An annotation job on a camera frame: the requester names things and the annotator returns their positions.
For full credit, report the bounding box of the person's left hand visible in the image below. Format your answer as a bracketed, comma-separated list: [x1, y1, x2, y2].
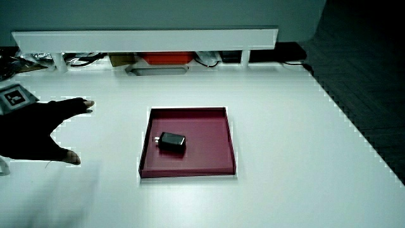
[0, 83, 96, 166]

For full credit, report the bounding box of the black charger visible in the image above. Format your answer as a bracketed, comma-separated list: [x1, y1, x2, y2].
[153, 131, 187, 151]

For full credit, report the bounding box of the maroon square plate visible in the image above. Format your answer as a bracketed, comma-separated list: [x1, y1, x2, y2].
[138, 106, 237, 179]

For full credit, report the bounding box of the crumpled plastic wrapping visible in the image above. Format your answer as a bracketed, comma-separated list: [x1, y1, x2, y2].
[0, 52, 56, 82]

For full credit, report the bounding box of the brown cardboard box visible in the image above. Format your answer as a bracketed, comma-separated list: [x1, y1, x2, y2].
[108, 53, 137, 68]

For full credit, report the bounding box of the white desk shelf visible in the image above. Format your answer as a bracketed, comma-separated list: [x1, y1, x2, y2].
[11, 28, 280, 74]

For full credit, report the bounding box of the orange box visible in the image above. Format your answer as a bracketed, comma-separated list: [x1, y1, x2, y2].
[140, 52, 195, 66]

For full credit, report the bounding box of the clear plastic bag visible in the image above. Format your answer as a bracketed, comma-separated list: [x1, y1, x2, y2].
[195, 51, 221, 64]

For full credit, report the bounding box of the black box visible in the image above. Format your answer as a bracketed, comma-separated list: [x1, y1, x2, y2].
[219, 50, 242, 63]

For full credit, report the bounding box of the black cable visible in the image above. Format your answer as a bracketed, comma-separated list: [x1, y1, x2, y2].
[193, 58, 220, 68]
[65, 52, 108, 68]

